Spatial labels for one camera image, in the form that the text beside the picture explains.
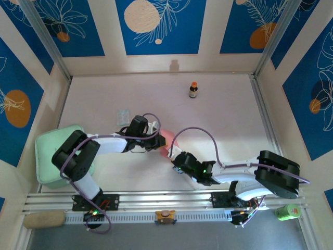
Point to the pink cloth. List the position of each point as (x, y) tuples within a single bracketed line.
[(167, 136)]

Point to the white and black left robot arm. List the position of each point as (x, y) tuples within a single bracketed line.
[(112, 144)]

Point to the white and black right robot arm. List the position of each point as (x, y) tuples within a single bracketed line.
[(236, 174)]

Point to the clear plastic packet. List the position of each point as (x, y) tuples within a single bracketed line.
[(123, 118)]

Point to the yellow clamp fixture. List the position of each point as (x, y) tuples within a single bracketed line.
[(165, 214)]

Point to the small brown bottle orange cap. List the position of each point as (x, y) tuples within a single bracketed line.
[(192, 91)]

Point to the mint green case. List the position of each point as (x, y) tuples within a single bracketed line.
[(46, 156)]

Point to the beige foam roll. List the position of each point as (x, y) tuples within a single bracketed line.
[(44, 220)]

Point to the aluminium rail frame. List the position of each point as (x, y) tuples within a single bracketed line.
[(161, 199)]

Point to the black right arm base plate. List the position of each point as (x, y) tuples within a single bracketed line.
[(218, 200)]

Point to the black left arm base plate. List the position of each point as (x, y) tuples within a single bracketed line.
[(114, 201)]

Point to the aluminium side rail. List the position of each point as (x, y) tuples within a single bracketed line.
[(261, 104)]

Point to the aluminium corner post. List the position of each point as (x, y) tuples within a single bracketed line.
[(275, 39), (47, 39)]

